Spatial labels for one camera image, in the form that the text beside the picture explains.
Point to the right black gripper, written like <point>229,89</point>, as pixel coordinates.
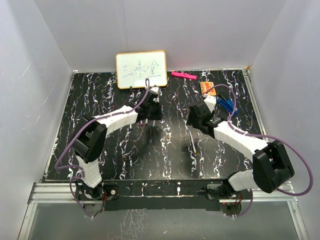
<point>192,122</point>

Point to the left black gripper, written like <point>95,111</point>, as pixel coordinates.
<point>158,116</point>

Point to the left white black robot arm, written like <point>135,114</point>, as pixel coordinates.
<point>89,145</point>

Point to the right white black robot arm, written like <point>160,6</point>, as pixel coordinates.
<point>271,165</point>

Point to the white pen yellow tip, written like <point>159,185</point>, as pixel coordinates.
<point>192,143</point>

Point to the orange card pack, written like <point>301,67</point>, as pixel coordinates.
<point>205,86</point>

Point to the pink plastic clip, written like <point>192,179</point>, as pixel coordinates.
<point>183,75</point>

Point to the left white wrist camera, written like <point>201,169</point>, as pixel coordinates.
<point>155,91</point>

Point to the small whiteboard with orange frame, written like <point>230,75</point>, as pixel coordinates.
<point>132,69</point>

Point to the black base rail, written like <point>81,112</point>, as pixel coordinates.
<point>163,195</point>

